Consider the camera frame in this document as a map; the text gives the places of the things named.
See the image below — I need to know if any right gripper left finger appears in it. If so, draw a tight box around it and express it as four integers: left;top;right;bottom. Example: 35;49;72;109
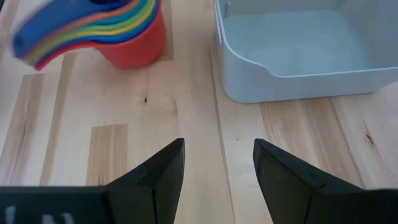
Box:
0;138;187;224

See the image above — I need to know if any orange measuring cup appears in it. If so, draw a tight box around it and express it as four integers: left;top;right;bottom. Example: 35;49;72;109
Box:
24;0;141;58

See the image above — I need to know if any light blue measuring cup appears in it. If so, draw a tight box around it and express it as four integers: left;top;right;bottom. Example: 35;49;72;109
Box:
26;0;147;62

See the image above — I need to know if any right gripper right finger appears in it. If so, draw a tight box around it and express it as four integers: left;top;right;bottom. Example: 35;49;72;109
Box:
253;138;398;224

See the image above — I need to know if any large red measuring cup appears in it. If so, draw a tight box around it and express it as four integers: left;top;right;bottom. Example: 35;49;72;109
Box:
34;6;167;70

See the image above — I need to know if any small navy measuring cup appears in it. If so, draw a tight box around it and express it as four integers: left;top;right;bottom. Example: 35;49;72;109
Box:
11;0;133;60

